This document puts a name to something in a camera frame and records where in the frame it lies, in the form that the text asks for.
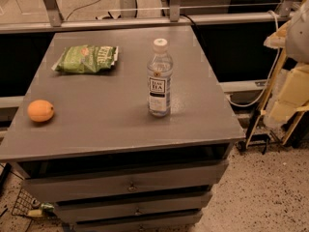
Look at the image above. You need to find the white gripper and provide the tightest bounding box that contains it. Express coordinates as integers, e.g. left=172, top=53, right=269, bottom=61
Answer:
left=264, top=22, right=309, bottom=123

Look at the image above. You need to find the clear plastic tea bottle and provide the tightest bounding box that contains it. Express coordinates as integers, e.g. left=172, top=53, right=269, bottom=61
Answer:
left=147, top=39, right=173, bottom=117

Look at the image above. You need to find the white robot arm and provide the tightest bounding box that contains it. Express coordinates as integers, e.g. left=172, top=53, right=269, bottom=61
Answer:
left=264, top=1, right=309, bottom=123

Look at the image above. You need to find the green jalapeno chip bag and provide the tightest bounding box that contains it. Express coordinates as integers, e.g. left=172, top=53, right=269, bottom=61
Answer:
left=52, top=44, right=118, bottom=74

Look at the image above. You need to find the grey metal railing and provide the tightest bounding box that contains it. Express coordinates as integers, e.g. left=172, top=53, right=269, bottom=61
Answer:
left=0, top=0, right=305, bottom=34

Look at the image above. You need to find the grey drawer cabinet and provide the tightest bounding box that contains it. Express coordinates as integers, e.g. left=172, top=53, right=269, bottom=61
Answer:
left=0, top=26, right=243, bottom=232

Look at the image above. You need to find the orange fruit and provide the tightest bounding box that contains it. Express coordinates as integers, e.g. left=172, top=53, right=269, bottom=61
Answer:
left=27, top=100, right=54, bottom=123

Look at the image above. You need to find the white cable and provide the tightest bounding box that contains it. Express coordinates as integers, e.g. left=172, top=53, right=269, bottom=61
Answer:
left=227, top=10, right=282, bottom=108

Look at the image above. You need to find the yellow metal frame stand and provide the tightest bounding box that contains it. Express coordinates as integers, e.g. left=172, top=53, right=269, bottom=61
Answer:
left=239, top=49, right=309, bottom=152

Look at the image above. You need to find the wire mesh basket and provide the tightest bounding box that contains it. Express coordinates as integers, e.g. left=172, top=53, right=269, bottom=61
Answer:
left=12, top=188, right=42, bottom=218

